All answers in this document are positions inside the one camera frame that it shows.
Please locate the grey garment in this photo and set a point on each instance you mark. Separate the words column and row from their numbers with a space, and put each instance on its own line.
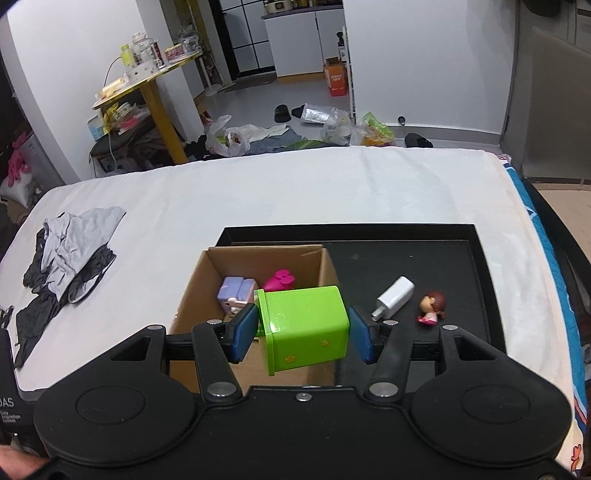
column 74, row 244

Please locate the brown cardboard box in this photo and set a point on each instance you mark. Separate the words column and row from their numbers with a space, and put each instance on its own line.
column 203, row 295

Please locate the silver foil bag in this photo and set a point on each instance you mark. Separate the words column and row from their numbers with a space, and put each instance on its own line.
column 318, row 114

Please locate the yellow table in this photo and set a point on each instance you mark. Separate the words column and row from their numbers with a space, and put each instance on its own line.
column 157, row 101

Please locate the clear glass jar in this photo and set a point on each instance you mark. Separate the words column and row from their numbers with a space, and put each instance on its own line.
column 138, row 46

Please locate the green plastic bag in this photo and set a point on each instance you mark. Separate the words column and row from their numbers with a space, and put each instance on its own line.
column 376, row 129

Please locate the white charger plug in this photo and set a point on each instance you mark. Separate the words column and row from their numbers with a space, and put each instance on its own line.
column 395, row 295

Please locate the black chair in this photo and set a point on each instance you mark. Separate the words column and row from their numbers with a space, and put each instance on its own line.
column 115, row 145

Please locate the brown-haired doll figure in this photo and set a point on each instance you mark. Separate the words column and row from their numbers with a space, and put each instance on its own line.
column 431, row 307

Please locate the black cap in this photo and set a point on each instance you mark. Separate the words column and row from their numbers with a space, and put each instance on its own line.
column 281, row 112

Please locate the pink toy figure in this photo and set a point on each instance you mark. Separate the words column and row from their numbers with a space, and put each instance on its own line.
column 279, row 280

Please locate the yellow-capped bottle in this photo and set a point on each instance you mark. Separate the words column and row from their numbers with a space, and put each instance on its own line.
column 124, row 54

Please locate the green toy block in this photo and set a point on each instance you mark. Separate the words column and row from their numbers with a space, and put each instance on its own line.
column 302, row 327

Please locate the dark garment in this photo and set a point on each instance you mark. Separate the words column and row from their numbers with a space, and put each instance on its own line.
column 41, row 314

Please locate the blue cloth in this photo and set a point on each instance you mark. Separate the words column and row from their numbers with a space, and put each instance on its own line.
column 277, row 141

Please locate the black slipper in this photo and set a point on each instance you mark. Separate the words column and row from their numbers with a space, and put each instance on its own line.
column 418, row 140

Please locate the purple toy figure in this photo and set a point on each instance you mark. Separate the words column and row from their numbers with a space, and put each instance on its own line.
column 235, row 293

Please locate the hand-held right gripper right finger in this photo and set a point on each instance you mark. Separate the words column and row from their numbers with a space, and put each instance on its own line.
column 362, row 337

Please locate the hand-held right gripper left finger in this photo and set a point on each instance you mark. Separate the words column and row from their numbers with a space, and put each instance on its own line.
column 244, row 332

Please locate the white plastic bag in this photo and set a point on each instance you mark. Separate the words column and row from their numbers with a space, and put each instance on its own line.
column 231, row 138

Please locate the pink plush toy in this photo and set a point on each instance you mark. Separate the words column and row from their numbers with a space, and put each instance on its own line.
column 18, row 161

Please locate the clear plastic bag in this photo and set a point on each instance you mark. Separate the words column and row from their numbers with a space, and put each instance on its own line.
column 339, row 129

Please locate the white kitchen cabinet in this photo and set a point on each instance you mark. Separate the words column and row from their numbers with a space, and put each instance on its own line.
column 304, row 39

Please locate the red and white box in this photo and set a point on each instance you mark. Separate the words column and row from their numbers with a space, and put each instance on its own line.
column 175, row 52

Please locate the grey cabinet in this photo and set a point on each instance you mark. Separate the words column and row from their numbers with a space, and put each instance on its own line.
column 549, row 92

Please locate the black tray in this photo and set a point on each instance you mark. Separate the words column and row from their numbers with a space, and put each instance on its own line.
column 415, row 258

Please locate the light blue tissue box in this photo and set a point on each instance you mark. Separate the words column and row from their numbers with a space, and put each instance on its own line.
column 95, row 125

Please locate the orange box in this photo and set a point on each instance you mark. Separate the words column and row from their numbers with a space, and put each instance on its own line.
column 336, row 76

